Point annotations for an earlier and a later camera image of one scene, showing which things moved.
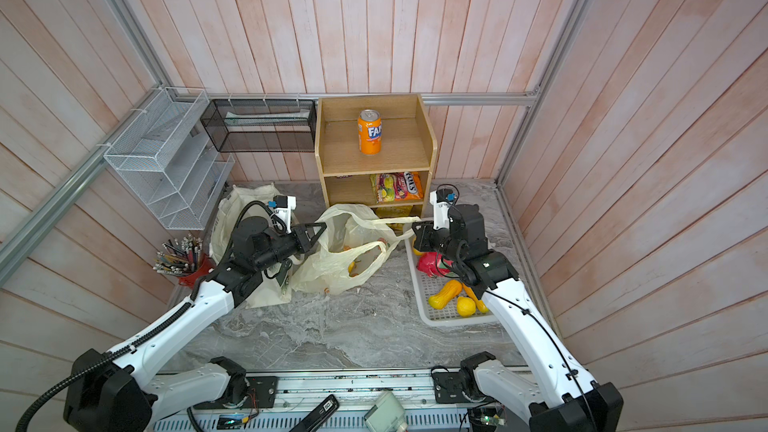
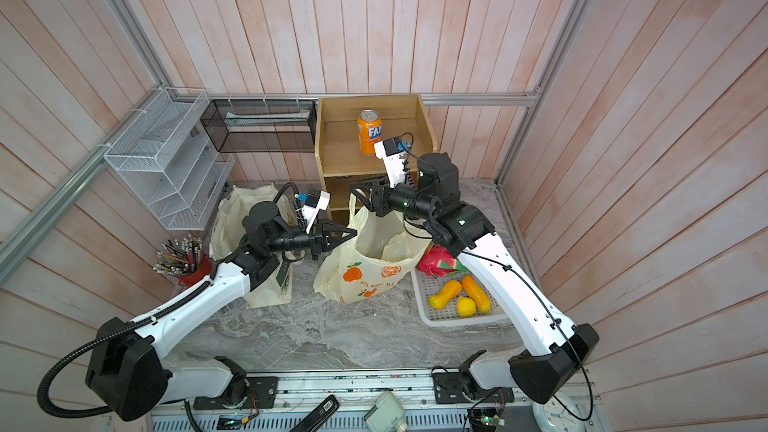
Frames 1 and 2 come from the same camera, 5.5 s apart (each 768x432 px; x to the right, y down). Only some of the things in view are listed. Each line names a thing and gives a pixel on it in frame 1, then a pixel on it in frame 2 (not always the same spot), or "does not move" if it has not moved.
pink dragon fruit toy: [434, 265] does not move
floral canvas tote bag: [271, 293] does not move
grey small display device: [386, 415] does not move
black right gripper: [424, 235] to [382, 195]
